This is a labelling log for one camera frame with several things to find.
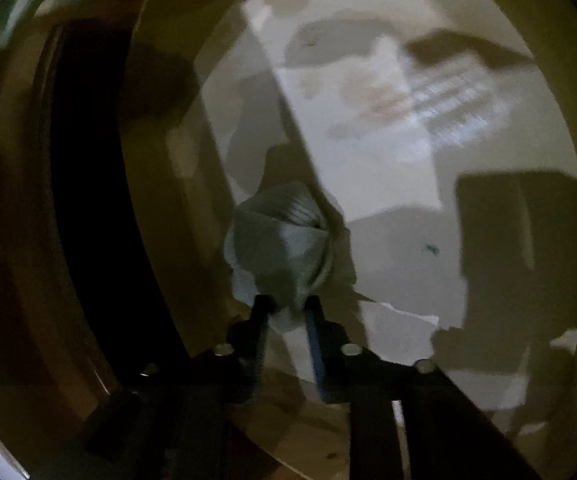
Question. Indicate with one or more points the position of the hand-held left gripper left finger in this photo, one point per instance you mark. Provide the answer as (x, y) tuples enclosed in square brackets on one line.
[(260, 325)]

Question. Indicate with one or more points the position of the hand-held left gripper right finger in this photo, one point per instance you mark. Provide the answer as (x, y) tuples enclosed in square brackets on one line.
[(317, 350)]

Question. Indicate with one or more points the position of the grey ribbed sock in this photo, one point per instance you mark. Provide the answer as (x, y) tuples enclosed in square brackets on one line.
[(268, 245)]

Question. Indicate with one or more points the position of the wooden drawer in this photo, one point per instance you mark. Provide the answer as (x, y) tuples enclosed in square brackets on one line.
[(178, 210)]

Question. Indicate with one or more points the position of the white paper sheet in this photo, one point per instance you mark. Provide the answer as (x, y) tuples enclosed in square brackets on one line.
[(403, 335), (358, 150)]

